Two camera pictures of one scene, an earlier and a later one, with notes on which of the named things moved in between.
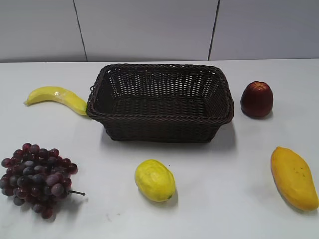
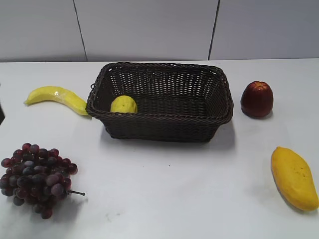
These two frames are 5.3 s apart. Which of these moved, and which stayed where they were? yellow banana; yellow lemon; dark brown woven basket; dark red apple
Moved: yellow lemon
Stayed: dark brown woven basket; yellow banana; dark red apple
